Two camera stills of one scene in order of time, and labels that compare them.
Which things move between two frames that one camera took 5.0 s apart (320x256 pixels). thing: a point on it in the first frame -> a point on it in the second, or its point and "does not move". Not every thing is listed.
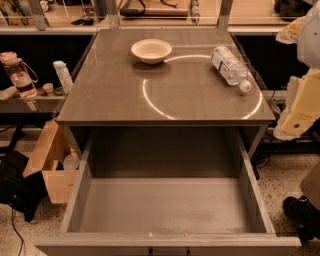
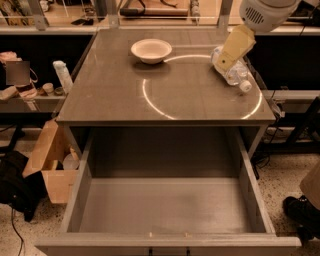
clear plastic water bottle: (230, 68) does not move
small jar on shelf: (49, 88) does not move
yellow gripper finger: (302, 108) -> (240, 39)
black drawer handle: (169, 251) does not move
